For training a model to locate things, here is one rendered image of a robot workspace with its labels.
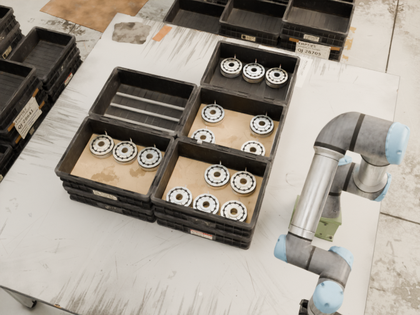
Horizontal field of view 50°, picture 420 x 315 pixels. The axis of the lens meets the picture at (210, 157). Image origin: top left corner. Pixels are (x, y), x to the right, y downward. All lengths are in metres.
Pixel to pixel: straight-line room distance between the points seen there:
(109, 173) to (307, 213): 0.90
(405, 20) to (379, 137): 2.79
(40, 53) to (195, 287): 1.94
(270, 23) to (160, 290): 2.01
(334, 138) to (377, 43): 2.49
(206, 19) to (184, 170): 1.71
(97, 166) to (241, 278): 0.74
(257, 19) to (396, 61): 1.12
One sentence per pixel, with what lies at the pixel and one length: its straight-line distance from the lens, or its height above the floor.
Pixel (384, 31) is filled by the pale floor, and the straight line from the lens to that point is 3.92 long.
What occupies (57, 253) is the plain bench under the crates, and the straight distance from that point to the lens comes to 1.96.
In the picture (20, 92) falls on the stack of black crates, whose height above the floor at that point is 0.57.
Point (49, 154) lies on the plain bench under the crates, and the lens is 2.21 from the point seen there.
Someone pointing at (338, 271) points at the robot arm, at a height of 1.20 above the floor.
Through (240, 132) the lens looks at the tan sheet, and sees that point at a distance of 1.99.
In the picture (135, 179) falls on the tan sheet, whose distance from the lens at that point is 1.88.
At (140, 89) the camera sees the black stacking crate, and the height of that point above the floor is 0.83.
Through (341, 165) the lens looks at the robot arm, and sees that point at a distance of 1.75.
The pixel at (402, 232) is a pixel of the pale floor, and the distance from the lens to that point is 2.87.
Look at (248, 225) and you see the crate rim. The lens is 1.65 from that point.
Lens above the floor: 2.42
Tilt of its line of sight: 56 degrees down
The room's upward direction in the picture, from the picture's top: 1 degrees counter-clockwise
